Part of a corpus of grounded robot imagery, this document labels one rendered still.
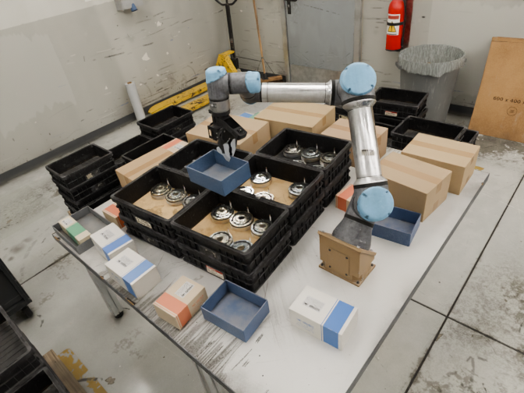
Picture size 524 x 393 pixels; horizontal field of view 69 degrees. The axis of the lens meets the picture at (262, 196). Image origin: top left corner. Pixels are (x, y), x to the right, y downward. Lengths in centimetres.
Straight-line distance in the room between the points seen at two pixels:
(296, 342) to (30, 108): 382
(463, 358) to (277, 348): 116
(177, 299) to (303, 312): 48
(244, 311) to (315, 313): 29
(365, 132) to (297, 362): 79
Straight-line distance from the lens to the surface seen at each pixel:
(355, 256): 144
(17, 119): 459
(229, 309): 151
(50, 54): 463
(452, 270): 266
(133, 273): 165
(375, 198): 131
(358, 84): 135
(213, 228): 166
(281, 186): 183
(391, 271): 162
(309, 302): 138
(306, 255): 166
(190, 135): 232
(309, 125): 220
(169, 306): 150
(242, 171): 146
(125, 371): 239
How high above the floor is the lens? 189
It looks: 36 degrees down
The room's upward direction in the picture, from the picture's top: 8 degrees counter-clockwise
